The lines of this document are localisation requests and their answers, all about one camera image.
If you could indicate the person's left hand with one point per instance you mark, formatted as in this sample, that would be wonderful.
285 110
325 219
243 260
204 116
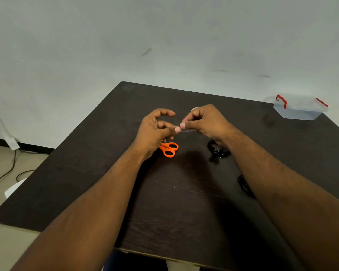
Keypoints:
151 135

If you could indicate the person's right hand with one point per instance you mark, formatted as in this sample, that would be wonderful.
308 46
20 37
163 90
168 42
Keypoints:
212 122

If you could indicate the clear tape roll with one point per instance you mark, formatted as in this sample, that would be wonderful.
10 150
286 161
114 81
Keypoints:
194 109

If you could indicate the clear tape piece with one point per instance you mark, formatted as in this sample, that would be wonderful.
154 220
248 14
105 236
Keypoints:
188 130

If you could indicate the clear plastic box red latches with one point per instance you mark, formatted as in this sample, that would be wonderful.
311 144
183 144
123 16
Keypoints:
299 111

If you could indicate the person's left forearm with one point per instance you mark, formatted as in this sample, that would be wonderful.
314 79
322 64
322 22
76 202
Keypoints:
82 217

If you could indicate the person's right forearm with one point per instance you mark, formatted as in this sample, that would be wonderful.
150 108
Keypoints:
293 189

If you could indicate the black skirting board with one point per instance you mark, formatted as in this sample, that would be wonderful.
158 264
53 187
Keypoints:
34 148

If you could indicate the dark blue trousers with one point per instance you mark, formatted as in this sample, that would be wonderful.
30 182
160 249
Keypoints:
135 262

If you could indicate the white curved floor object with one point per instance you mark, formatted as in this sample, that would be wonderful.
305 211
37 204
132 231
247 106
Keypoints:
13 189

